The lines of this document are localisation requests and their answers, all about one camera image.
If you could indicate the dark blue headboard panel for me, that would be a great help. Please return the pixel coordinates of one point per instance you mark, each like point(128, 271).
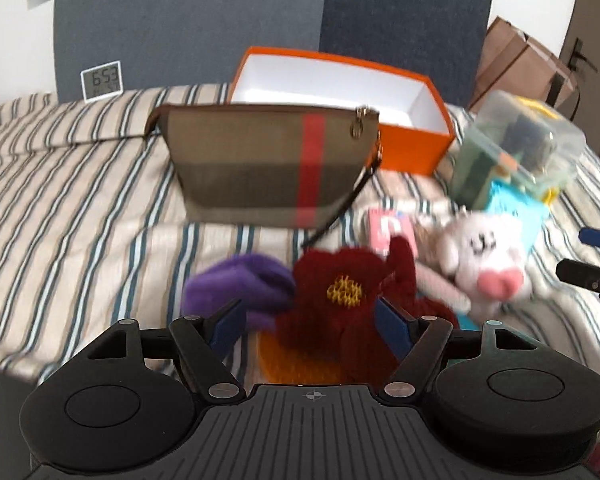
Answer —
point(405, 10)

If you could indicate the grey blue headboard panel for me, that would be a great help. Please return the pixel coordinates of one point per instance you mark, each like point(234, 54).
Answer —
point(180, 25)

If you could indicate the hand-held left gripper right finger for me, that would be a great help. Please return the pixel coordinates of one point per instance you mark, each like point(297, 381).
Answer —
point(393, 329)

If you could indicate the brown plaid zip pouch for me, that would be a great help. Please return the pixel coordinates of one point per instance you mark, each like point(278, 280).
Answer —
point(260, 165)

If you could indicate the clear plastic storage container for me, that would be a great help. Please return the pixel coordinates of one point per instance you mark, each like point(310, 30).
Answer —
point(520, 145)

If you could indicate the orange cardboard box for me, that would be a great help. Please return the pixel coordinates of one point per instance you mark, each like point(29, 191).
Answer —
point(410, 145)

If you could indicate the orange knitted item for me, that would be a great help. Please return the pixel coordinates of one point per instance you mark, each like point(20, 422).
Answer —
point(290, 362)

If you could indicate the white digital clock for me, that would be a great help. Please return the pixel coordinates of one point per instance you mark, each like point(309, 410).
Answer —
point(101, 82)

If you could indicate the purple knitted soft item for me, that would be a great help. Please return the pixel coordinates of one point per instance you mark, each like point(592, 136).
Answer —
point(240, 280)

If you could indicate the teal wet wipes packet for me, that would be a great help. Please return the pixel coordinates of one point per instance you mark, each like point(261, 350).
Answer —
point(507, 202)

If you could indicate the brown cardboard carton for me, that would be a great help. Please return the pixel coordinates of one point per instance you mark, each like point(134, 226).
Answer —
point(515, 60)

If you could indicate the striped bedsheet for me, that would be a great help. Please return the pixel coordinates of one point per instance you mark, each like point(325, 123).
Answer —
point(80, 190)

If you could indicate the white plush bunny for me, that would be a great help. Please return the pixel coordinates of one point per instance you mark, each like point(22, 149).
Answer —
point(480, 255)

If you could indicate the dark red crochet flower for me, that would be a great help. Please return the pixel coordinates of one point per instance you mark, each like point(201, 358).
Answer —
point(347, 290)

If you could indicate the pink tissue packet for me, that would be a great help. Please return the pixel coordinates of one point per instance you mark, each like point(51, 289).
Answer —
point(386, 232)

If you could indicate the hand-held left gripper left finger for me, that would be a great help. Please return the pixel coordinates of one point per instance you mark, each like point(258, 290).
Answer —
point(226, 326)

